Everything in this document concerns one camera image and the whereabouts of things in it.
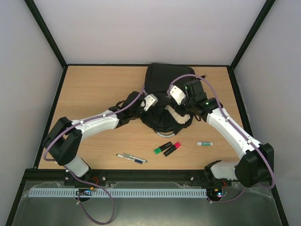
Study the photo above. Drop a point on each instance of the black student bag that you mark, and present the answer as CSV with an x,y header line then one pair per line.
x,y
158,117

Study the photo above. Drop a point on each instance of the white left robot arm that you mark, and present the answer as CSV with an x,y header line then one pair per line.
x,y
62,142

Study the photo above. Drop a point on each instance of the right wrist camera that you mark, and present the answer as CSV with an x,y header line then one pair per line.
x,y
176,94

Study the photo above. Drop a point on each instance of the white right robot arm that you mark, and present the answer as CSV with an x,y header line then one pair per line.
x,y
255,159

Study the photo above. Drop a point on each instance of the blue whiteboard marker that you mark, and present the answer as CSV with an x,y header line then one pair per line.
x,y
128,158

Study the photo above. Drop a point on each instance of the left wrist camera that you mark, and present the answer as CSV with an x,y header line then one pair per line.
x,y
148,101

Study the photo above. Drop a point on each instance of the beige pencil case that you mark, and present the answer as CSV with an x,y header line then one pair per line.
x,y
177,117

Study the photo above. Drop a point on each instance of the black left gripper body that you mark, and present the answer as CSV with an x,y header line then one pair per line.
x,y
135,114

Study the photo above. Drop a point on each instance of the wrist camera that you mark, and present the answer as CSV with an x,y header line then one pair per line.
x,y
176,94
148,101

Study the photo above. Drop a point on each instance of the pink highlighter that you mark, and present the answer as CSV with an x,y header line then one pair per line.
x,y
174,147

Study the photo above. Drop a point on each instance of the glue stick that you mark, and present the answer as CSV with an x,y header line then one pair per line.
x,y
202,143

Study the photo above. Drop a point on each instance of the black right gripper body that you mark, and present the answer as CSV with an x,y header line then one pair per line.
x,y
179,107

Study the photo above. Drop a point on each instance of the green highlighter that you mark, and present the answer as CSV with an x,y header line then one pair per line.
x,y
163,147

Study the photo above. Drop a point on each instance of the grey slotted cable duct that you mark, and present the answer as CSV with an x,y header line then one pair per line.
x,y
117,193

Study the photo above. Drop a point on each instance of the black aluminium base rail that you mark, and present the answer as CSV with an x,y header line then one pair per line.
x,y
201,177

